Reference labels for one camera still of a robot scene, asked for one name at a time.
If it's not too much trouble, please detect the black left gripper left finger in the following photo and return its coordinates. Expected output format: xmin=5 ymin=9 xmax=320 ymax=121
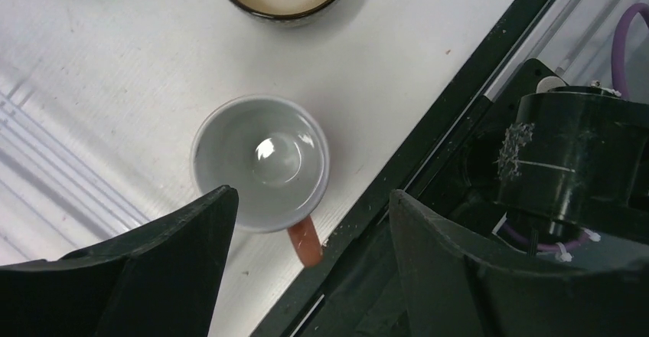
xmin=1 ymin=185 xmax=239 ymax=336

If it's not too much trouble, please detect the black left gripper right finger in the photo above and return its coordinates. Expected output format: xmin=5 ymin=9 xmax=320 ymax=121
xmin=389 ymin=190 xmax=648 ymax=336

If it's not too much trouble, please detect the pink floral ceramic mug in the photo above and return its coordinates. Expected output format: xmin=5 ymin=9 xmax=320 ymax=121
xmin=191 ymin=95 xmax=331 ymax=267

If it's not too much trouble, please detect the black right arm base joint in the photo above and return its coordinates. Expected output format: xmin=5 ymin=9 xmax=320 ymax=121
xmin=460 ymin=59 xmax=648 ymax=251

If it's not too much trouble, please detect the black table front rail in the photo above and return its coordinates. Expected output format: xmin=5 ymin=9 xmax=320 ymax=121
xmin=254 ymin=0 xmax=555 ymax=336

